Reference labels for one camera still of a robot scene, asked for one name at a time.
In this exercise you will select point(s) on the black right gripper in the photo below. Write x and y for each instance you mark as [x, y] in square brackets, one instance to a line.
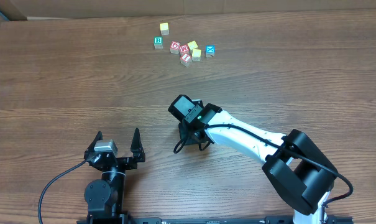
[187, 137]

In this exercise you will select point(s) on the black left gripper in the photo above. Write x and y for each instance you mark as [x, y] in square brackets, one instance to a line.
[137, 154]

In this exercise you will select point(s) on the red I wooden block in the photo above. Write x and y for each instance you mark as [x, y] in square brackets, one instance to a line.
[186, 59]

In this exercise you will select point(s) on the yellow wooden block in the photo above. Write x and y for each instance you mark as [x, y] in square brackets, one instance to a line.
[192, 45]
[196, 54]
[164, 28]

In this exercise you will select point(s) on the red M wooden block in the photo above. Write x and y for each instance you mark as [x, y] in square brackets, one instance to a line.
[184, 49]

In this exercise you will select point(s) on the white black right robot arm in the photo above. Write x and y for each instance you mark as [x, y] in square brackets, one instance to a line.
[299, 172]

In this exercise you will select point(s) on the red O wooden block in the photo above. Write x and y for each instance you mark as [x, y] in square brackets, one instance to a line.
[174, 47]

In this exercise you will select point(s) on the green B wooden block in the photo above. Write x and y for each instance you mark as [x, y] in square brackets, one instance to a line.
[158, 42]

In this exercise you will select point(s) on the yellow top wooden block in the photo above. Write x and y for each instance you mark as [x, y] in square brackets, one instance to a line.
[164, 28]

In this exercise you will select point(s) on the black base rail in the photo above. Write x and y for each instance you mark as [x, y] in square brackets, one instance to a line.
[156, 220]

